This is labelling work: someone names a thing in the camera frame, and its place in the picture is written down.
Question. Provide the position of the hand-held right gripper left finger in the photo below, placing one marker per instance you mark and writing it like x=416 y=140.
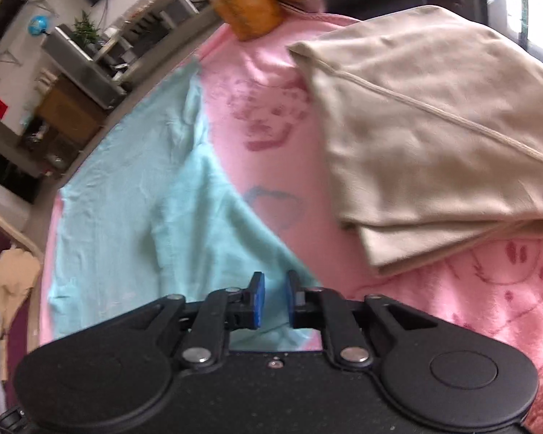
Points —
x=259 y=300

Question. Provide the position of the potted bamboo plant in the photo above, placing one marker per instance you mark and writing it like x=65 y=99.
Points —
x=86 y=31

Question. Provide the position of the wooden cabinet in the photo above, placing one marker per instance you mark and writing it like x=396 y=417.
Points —
x=68 y=113

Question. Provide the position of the folded cream hoodie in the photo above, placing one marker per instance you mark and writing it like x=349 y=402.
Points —
x=411 y=122

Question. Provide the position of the pink printed blanket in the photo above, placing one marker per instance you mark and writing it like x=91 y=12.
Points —
x=262 y=113

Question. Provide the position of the orange juice bottle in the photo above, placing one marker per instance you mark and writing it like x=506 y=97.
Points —
x=249 y=9

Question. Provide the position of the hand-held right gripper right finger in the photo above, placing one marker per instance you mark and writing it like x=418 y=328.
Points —
x=291 y=300

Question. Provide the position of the metal television stand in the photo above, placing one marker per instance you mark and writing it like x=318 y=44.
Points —
x=135 y=22

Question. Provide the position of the blue globe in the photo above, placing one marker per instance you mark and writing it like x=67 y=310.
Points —
x=37 y=25

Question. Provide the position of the maroon banquet chair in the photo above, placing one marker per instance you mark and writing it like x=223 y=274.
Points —
x=20 y=334

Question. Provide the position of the teal t-shirt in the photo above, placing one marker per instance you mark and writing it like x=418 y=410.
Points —
x=163 y=217

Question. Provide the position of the grey tower speaker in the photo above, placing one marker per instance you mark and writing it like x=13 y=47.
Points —
x=81 y=68

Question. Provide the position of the beige garment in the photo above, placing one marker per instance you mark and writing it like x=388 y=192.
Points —
x=13 y=271

